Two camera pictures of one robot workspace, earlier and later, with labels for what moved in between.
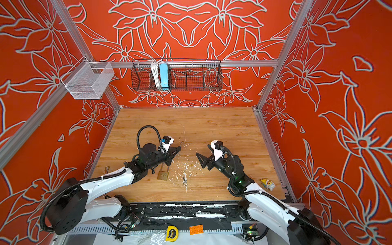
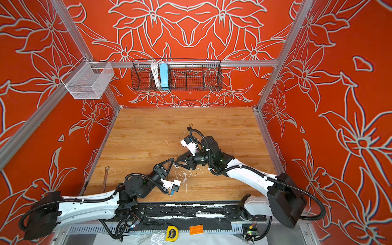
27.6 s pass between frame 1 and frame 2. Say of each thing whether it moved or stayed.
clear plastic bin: stayed
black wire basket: stayed
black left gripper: moved
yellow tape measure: stayed
